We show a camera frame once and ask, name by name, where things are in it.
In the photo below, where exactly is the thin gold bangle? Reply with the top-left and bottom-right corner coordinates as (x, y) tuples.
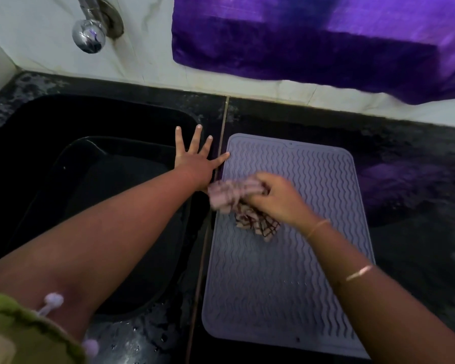
(345, 264), (374, 282)
(306, 218), (331, 239)

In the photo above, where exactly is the black sink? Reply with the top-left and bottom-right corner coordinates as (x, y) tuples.
(0, 92), (204, 321)

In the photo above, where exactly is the checkered dish cloth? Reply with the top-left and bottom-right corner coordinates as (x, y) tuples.
(207, 177), (281, 242)

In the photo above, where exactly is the purple cloth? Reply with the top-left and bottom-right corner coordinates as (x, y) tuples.
(171, 0), (455, 106)

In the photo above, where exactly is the chrome wall tap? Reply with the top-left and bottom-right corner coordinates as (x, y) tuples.
(72, 0), (124, 54)

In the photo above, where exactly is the green garment with pom-poms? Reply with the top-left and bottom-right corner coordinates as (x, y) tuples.
(0, 291), (100, 364)

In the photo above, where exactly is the person's left hand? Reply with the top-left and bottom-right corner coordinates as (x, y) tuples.
(173, 124), (231, 192)

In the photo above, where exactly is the person's left forearm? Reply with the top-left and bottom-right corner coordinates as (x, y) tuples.
(0, 168), (214, 343)

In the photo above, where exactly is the person's right hand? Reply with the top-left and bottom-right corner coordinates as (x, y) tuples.
(243, 172), (318, 234)

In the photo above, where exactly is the black plastic tub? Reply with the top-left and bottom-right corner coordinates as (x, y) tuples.
(7, 136), (193, 316)

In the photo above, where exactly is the person's right forearm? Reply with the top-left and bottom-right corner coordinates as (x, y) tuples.
(305, 220), (455, 364)

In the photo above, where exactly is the grey silicone drying mat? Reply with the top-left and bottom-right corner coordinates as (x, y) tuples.
(201, 133), (376, 359)

